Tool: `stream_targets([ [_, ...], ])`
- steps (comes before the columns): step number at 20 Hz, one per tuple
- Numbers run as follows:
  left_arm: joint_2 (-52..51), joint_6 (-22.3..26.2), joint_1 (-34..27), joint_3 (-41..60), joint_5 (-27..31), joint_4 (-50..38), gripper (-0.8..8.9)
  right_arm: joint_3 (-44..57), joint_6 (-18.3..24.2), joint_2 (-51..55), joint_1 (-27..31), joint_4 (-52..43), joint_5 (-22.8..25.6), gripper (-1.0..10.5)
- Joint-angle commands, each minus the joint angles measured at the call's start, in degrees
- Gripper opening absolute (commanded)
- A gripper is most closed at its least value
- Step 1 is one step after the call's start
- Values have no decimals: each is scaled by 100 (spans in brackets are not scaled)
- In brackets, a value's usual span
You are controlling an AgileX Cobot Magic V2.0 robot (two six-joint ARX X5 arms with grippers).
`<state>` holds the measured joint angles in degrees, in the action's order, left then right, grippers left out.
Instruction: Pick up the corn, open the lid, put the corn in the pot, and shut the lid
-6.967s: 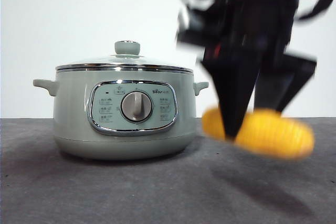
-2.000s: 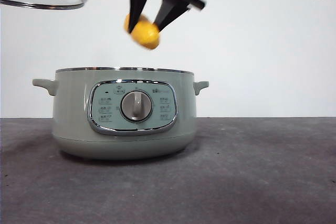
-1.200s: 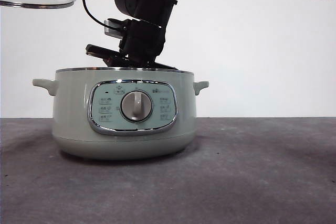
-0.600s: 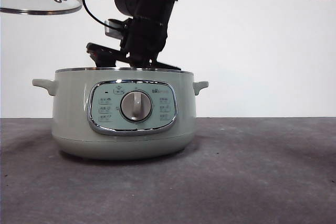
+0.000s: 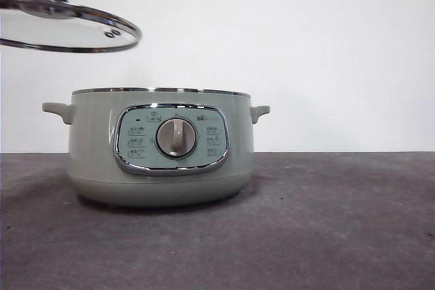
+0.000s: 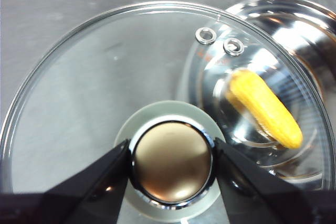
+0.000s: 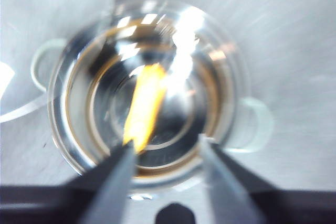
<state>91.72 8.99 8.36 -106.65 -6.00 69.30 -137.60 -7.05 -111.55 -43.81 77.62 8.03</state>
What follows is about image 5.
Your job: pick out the glass lid with green knob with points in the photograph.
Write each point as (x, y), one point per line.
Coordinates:
(68, 20)

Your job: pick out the green electric cooking pot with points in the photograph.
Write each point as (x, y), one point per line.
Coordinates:
(91, 140)

